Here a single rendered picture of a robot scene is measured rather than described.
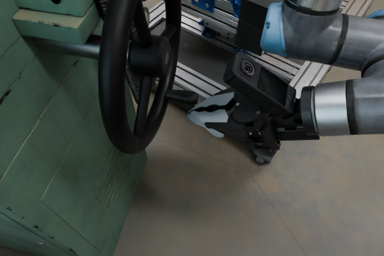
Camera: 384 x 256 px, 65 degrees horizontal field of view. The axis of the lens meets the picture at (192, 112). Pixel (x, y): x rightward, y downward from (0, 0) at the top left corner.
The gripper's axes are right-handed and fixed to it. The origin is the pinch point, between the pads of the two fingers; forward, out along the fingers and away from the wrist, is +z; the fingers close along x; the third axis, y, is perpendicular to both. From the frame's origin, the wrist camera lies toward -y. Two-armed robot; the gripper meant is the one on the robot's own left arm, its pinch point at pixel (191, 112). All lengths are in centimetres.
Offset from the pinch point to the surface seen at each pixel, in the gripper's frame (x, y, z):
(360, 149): 47, 91, -19
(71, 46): -2.0, -19.7, 9.1
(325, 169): 33, 84, -6
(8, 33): -5.4, -26.0, 12.5
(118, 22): -7.5, -23.6, -7.0
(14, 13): -2.9, -27.2, 12.0
